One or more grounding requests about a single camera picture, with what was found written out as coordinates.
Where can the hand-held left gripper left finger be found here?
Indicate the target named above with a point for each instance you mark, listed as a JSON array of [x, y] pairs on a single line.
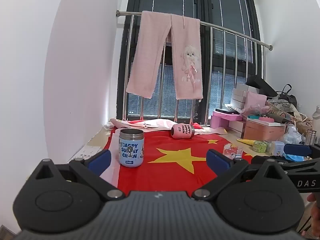
[[100, 158]]

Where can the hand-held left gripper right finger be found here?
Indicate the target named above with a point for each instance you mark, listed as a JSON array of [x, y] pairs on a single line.
[[218, 160]]

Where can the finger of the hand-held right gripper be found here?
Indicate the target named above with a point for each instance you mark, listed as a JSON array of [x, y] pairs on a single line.
[[300, 165], [297, 150]]

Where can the pink cup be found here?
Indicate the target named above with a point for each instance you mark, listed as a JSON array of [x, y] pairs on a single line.
[[182, 131]]

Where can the blue cup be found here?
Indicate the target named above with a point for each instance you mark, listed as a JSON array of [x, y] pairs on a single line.
[[131, 148]]

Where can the person's right hand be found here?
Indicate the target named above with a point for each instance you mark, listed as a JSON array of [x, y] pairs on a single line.
[[314, 210]]

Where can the white dotted sheet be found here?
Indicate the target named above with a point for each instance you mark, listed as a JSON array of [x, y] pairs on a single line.
[[87, 150]]

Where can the clear plastic bag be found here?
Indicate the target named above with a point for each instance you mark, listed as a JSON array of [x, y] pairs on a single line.
[[292, 135]]

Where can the small clear glass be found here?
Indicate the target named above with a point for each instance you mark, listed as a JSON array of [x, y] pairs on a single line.
[[231, 151]]

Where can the clear water bottle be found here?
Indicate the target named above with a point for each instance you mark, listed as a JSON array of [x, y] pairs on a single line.
[[311, 137]]

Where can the small white blue box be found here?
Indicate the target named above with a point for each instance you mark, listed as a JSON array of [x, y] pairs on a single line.
[[277, 148]]

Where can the yellow tube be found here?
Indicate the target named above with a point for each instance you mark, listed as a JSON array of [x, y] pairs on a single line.
[[246, 141]]

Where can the green tape roll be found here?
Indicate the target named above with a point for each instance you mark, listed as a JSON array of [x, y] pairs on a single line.
[[260, 146]]

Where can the pink storage box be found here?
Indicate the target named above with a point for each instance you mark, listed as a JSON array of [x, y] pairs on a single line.
[[263, 131]]

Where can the patterned tote bag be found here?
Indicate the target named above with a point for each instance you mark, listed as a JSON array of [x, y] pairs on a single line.
[[290, 111]]

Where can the white bottle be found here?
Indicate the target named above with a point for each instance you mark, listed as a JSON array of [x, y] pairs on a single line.
[[317, 113]]

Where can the red flag with yellow stars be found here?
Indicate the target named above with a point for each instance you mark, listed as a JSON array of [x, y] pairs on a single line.
[[175, 170]]

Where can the flat black device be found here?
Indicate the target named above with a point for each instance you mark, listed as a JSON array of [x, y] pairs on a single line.
[[225, 110]]

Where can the black bag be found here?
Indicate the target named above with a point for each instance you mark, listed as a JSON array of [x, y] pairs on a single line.
[[287, 96]]

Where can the pink white cloth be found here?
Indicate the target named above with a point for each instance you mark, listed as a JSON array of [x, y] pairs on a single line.
[[155, 125]]

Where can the stack of white boxes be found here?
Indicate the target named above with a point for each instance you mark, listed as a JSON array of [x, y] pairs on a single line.
[[241, 97]]

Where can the black box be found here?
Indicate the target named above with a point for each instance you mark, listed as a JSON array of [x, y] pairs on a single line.
[[260, 83]]

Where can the pink pants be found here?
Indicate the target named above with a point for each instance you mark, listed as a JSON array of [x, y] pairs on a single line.
[[150, 55]]

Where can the metal railing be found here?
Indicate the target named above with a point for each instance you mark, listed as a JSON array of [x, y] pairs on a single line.
[[225, 27]]

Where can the black framed window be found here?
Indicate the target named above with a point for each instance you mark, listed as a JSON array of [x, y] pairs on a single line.
[[225, 5]]

